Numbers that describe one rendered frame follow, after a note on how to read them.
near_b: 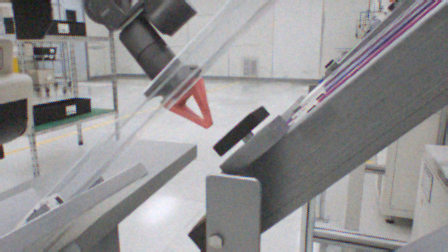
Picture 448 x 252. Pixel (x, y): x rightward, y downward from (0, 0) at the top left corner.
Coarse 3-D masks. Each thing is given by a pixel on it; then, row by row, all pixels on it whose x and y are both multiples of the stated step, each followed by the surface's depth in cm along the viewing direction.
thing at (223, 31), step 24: (240, 0) 13; (264, 0) 12; (216, 24) 13; (240, 24) 13; (192, 48) 14; (216, 48) 13; (168, 72) 14; (192, 72) 14; (144, 96) 15; (168, 96) 15; (120, 120) 16; (144, 120) 15; (96, 144) 17; (120, 144) 16; (72, 168) 17; (96, 168) 17; (48, 192) 18; (72, 192) 18
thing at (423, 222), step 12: (432, 156) 81; (444, 156) 80; (432, 168) 80; (444, 168) 72; (420, 180) 90; (432, 180) 78; (444, 180) 70; (420, 192) 89; (432, 192) 78; (444, 192) 69; (420, 204) 88; (432, 204) 77; (444, 204) 68; (420, 216) 87; (432, 216) 76; (444, 216) 67; (420, 228) 86; (432, 228) 75
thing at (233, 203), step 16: (208, 176) 30; (224, 176) 29; (240, 176) 29; (208, 192) 30; (224, 192) 30; (240, 192) 29; (256, 192) 29; (208, 208) 30; (224, 208) 30; (240, 208) 29; (256, 208) 29; (208, 224) 31; (224, 224) 30; (240, 224) 30; (256, 224) 29; (208, 240) 31; (224, 240) 31; (240, 240) 30; (256, 240) 29; (320, 240) 106; (336, 240) 105; (352, 240) 103; (368, 240) 101; (384, 240) 101; (400, 240) 101
